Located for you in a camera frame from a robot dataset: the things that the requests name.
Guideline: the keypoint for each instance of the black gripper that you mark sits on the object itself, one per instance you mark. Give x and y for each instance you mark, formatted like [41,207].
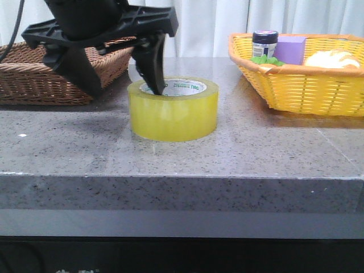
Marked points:
[107,26]

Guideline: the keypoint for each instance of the yellow packing tape roll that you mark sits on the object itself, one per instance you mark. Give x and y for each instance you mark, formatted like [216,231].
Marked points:
[187,109]

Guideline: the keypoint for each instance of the brown wicker basket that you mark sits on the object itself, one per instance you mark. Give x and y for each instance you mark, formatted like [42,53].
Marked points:
[25,80]

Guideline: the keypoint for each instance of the white curtain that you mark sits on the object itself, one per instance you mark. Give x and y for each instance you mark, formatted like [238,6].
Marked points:
[204,26]

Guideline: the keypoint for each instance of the orange toy carrot green leaves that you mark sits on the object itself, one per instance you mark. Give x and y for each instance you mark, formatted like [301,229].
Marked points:
[266,61]

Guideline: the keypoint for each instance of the dark blue lidded jar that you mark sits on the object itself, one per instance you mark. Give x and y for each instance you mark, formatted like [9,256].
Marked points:
[264,42]

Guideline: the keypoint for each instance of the purple foam block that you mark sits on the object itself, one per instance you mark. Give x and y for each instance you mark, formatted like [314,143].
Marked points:
[290,49]

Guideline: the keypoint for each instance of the yellow woven plastic basket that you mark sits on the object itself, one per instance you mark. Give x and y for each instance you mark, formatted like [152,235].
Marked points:
[298,88]

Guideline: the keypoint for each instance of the toy bread loaf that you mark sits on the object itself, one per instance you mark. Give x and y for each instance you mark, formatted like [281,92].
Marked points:
[336,58]

